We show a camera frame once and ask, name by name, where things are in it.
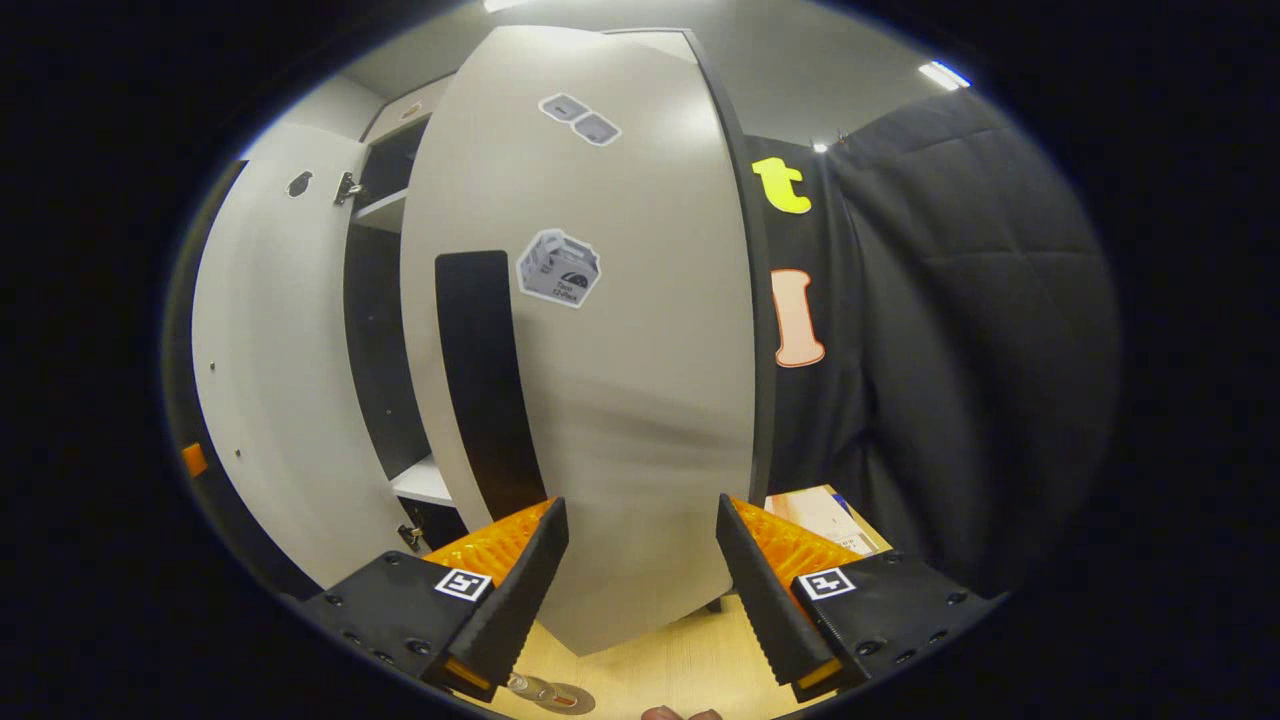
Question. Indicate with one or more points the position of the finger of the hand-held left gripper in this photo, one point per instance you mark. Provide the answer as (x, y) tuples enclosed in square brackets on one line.
[(195, 460)]

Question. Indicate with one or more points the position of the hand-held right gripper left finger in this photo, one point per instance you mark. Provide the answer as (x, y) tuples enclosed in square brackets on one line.
[(520, 600)]

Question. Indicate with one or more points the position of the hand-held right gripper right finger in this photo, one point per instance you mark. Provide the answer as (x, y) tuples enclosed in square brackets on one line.
[(765, 600)]

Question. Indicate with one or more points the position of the clear plastic bottle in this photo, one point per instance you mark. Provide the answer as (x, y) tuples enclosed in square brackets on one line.
[(530, 688)]

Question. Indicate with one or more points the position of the white cabinet door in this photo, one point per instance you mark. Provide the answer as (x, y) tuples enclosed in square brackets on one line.
[(640, 380), (280, 350)]

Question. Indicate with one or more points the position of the blue book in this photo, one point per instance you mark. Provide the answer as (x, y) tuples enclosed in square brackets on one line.
[(840, 503)]

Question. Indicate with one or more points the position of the black backdrop cloth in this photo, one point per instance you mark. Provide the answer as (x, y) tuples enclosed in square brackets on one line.
[(950, 350)]

